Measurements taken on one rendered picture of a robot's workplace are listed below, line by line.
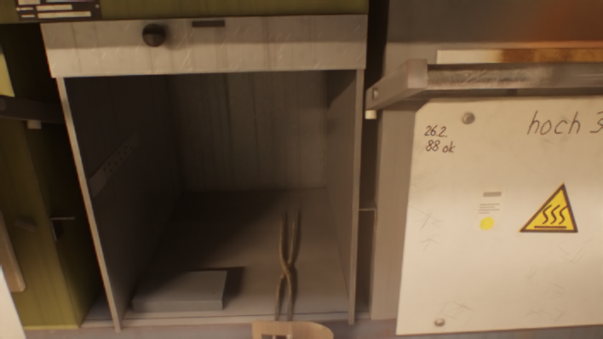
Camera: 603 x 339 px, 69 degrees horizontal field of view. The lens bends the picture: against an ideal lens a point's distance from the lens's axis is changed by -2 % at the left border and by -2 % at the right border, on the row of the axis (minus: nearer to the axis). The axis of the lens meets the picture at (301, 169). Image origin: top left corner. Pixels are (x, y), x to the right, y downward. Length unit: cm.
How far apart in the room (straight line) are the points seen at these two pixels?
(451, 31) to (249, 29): 30
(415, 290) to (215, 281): 45
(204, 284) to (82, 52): 53
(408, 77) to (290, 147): 94
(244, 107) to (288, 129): 15
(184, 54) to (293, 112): 70
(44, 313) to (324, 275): 57
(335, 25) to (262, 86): 68
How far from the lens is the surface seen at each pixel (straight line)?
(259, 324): 88
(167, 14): 70
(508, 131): 67
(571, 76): 55
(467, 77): 50
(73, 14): 74
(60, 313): 101
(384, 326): 96
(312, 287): 102
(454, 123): 63
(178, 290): 100
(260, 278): 105
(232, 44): 68
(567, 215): 78
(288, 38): 67
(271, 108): 135
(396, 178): 78
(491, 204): 71
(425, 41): 73
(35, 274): 97
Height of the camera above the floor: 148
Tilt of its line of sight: 23 degrees down
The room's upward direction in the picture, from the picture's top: 1 degrees counter-clockwise
